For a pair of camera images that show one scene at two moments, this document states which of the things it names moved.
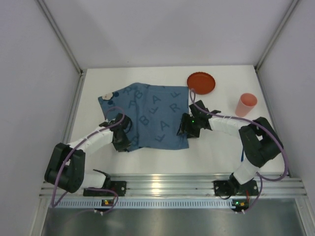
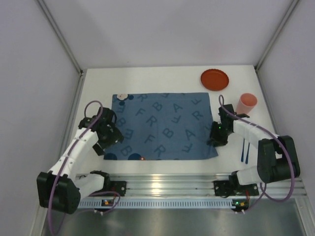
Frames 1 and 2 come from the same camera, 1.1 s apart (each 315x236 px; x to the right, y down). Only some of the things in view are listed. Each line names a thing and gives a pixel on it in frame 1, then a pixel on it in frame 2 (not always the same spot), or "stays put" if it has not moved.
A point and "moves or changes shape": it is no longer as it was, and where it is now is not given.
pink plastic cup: x=246 y=103 stays put
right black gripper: x=185 y=127 to x=216 y=137
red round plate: x=203 y=83 to x=214 y=79
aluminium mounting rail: x=185 y=185 stays put
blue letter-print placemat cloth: x=156 y=112 moves or changes shape
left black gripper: x=122 y=141 to x=111 y=138
